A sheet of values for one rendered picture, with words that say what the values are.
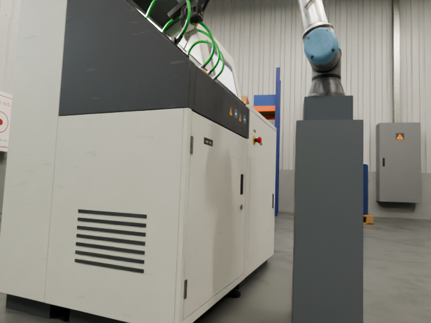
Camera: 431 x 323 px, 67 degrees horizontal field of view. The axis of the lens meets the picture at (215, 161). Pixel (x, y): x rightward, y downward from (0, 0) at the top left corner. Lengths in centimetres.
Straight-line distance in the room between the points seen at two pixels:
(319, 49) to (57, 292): 132
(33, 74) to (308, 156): 118
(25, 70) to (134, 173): 73
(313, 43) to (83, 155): 95
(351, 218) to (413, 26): 802
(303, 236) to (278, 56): 742
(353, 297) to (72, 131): 120
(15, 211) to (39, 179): 19
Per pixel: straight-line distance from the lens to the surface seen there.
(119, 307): 124
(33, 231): 149
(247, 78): 835
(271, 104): 692
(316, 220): 126
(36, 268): 149
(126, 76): 125
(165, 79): 115
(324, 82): 139
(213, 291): 136
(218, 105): 132
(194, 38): 202
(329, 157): 127
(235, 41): 877
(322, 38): 130
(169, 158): 108
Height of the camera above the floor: 53
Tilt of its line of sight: 4 degrees up
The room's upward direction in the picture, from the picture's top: 2 degrees clockwise
